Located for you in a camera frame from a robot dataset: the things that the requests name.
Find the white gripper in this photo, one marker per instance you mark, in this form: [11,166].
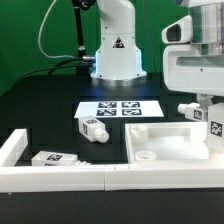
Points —
[185,70]

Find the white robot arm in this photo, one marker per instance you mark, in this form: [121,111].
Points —
[119,60]

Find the white sheet with tags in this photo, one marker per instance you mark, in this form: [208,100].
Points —
[114,109]

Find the white U-shaped fence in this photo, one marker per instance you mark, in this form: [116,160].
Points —
[155,175]

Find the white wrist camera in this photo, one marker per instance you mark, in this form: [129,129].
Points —
[180,32]

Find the black camera pole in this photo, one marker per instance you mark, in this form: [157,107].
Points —
[82,68]

